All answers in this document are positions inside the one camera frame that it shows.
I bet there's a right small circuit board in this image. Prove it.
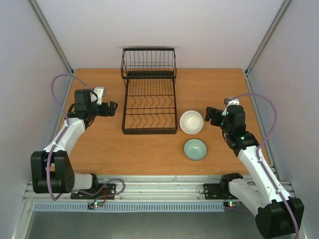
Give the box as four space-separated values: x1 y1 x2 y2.
224 201 241 208

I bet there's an aluminium rail base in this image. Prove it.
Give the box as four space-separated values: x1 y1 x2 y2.
22 174 297 203

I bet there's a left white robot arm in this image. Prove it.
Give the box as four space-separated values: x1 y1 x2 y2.
30 87 118 198

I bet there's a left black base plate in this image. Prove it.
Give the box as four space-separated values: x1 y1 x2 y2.
70 183 116 200

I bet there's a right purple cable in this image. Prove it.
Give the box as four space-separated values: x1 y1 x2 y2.
233 93 301 239

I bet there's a purple cable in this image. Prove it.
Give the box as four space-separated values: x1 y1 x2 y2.
44 74 94 201
233 93 301 239

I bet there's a grey slotted cable duct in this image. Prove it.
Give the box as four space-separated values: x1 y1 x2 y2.
34 202 224 213

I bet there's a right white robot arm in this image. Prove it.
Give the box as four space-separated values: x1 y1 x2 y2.
205 105 304 239

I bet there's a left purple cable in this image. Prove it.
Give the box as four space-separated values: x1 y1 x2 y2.
44 74 94 201

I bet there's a black wire dish rack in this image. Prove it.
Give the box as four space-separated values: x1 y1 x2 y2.
121 47 177 134

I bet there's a cream beige bowl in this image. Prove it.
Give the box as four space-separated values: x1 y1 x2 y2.
179 110 204 134

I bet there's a left small circuit board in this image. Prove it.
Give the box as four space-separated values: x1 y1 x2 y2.
87 202 104 210

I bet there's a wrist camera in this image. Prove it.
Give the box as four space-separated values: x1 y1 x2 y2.
91 87 106 105
224 98 240 108

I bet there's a pale teal bowl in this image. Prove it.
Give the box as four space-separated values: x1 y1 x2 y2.
183 139 207 161

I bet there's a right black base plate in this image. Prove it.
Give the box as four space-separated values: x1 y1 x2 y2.
203 183 225 200

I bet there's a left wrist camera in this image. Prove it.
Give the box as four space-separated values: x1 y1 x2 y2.
91 87 106 105

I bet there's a small circuit board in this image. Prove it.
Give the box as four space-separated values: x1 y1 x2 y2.
87 202 104 210
224 201 241 208

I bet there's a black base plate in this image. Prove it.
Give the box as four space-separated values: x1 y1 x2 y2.
203 183 225 200
70 183 116 200

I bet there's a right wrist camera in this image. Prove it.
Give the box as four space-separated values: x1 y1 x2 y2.
224 98 240 108

